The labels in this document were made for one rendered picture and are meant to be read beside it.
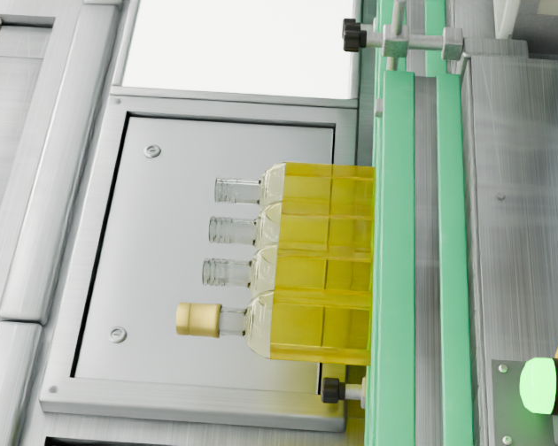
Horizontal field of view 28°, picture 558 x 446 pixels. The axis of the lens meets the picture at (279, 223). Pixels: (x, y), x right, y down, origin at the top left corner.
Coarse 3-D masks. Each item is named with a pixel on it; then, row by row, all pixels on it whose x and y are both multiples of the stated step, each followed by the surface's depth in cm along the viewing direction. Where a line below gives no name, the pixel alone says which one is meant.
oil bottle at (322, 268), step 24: (264, 264) 115; (288, 264) 114; (312, 264) 115; (336, 264) 115; (360, 264) 115; (264, 288) 114; (288, 288) 114; (312, 288) 113; (336, 288) 113; (360, 288) 113
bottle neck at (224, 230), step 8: (216, 224) 120; (224, 224) 120; (232, 224) 120; (240, 224) 120; (248, 224) 120; (216, 232) 120; (224, 232) 120; (232, 232) 120; (240, 232) 120; (248, 232) 120; (216, 240) 120; (224, 240) 120; (232, 240) 120; (240, 240) 120; (248, 240) 120
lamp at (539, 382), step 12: (540, 360) 87; (552, 360) 87; (528, 372) 87; (540, 372) 86; (552, 372) 86; (528, 384) 87; (540, 384) 86; (552, 384) 86; (528, 396) 87; (540, 396) 86; (552, 396) 86; (528, 408) 87; (540, 408) 86; (552, 408) 86
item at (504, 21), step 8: (496, 0) 126; (504, 0) 125; (512, 0) 116; (496, 8) 125; (504, 8) 125; (512, 8) 117; (496, 16) 124; (504, 16) 118; (512, 16) 118; (496, 24) 124; (504, 24) 119; (512, 24) 120; (496, 32) 123; (504, 32) 119
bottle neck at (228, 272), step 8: (208, 264) 116; (216, 264) 116; (224, 264) 116; (232, 264) 116; (240, 264) 116; (248, 264) 116; (208, 272) 116; (216, 272) 116; (224, 272) 116; (232, 272) 116; (240, 272) 116; (208, 280) 116; (216, 280) 116; (224, 280) 116; (232, 280) 116; (240, 280) 116
